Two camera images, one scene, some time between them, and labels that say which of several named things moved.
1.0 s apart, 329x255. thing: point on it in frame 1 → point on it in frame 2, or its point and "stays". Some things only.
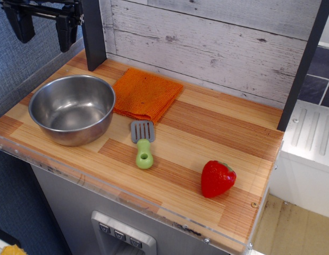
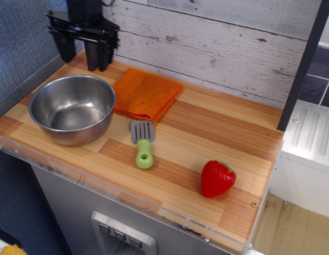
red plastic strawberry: [217, 179] stays
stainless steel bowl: [73, 110] stays
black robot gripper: [67, 26] → [84, 20]
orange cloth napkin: [143, 94] stays
